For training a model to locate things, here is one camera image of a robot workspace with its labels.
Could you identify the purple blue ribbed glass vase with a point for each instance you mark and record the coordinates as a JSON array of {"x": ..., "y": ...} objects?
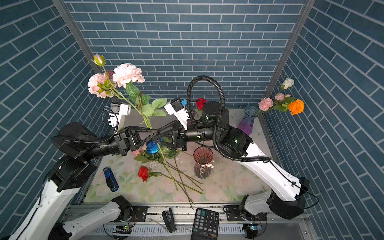
[{"x": 247, "y": 123}]

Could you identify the black calculator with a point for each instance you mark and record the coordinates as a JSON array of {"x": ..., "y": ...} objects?
[{"x": 206, "y": 225}]

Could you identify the bunch of roses on table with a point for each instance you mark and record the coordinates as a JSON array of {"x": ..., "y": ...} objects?
[{"x": 167, "y": 159}]

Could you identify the black stapler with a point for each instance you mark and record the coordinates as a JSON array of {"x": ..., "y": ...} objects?
[{"x": 169, "y": 220}]

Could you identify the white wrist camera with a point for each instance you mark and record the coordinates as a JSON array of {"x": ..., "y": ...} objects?
[
  {"x": 117, "y": 113},
  {"x": 177, "y": 108}
]

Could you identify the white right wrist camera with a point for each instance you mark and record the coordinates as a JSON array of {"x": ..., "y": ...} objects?
[{"x": 177, "y": 108}]

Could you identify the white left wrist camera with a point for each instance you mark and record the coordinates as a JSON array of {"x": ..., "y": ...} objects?
[{"x": 117, "y": 113}]

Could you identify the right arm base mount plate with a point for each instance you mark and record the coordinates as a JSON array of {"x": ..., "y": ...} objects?
[{"x": 236, "y": 214}]

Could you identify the small red rose stem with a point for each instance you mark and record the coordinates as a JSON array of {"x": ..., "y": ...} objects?
[{"x": 200, "y": 103}]

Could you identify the blue rose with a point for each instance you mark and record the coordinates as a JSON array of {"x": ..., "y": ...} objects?
[{"x": 152, "y": 147}]

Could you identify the red rose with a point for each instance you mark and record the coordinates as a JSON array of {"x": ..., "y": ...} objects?
[{"x": 145, "y": 173}]

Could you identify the pink rose stem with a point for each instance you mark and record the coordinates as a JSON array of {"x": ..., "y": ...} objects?
[{"x": 277, "y": 103}]

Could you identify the pink glass vase with twine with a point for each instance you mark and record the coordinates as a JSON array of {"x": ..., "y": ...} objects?
[{"x": 204, "y": 162}]

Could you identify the white rose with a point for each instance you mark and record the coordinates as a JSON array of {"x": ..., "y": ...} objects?
[{"x": 287, "y": 83}]

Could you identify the orange rose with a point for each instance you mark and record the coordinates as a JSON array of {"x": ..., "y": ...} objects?
[{"x": 293, "y": 105}]

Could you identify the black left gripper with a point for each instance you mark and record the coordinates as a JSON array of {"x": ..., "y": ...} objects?
[{"x": 128, "y": 139}]

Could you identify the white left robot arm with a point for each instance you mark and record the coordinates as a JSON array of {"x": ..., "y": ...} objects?
[{"x": 69, "y": 175}]

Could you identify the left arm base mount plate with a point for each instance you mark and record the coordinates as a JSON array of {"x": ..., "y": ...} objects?
[{"x": 139, "y": 213}]

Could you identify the large pink rose spray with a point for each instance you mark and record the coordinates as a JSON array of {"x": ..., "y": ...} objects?
[{"x": 121, "y": 84}]

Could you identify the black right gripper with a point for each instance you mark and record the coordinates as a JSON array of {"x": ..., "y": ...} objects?
[{"x": 180, "y": 137}]

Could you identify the aluminium front rail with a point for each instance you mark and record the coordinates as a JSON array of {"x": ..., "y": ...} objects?
[{"x": 183, "y": 212}]

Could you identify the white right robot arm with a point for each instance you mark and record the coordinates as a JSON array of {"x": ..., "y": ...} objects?
[{"x": 286, "y": 195}]

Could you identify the blue stapler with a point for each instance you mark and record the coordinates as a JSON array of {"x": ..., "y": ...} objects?
[{"x": 110, "y": 179}]

